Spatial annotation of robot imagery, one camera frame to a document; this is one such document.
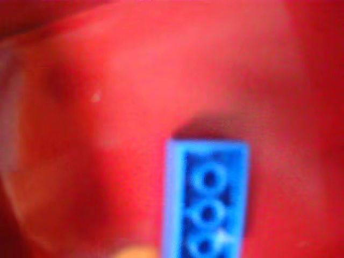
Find small dark blue block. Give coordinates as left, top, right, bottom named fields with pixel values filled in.
left=161, top=137, right=251, bottom=258

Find dark red box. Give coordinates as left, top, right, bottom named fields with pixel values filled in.
left=0, top=0, right=344, bottom=258

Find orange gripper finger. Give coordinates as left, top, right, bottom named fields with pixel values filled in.
left=114, top=245, right=162, bottom=258

